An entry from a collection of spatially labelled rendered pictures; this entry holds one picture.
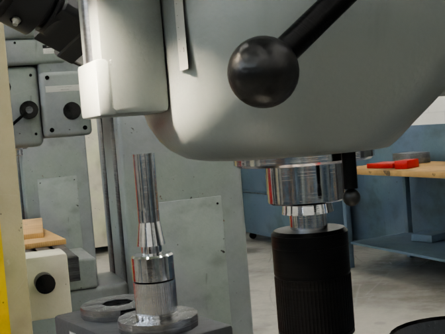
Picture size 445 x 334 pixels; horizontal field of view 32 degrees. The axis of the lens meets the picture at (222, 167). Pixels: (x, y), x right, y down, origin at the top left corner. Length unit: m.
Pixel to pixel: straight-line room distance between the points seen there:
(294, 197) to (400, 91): 0.09
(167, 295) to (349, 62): 0.51
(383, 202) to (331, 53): 7.36
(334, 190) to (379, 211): 7.34
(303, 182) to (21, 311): 1.79
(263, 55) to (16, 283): 1.91
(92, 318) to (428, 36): 0.62
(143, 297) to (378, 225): 7.04
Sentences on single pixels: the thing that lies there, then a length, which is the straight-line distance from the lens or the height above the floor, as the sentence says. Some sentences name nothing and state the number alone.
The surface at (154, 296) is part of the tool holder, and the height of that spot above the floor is 1.15.
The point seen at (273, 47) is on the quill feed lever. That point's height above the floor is 1.36.
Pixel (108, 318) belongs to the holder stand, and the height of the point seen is 1.12.
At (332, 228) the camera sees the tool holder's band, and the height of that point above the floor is 1.26.
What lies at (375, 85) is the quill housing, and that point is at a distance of 0.40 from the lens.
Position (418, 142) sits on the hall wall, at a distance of 7.20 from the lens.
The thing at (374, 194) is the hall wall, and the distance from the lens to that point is 7.84.
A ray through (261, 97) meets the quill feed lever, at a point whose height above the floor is 1.34.
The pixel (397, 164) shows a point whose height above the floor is 0.92.
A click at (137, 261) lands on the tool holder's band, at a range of 0.85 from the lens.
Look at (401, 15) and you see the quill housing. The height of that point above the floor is 1.38.
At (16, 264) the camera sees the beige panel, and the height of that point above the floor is 1.00.
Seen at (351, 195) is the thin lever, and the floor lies 1.29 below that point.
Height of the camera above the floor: 1.33
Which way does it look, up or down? 3 degrees down
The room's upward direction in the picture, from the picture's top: 5 degrees counter-clockwise
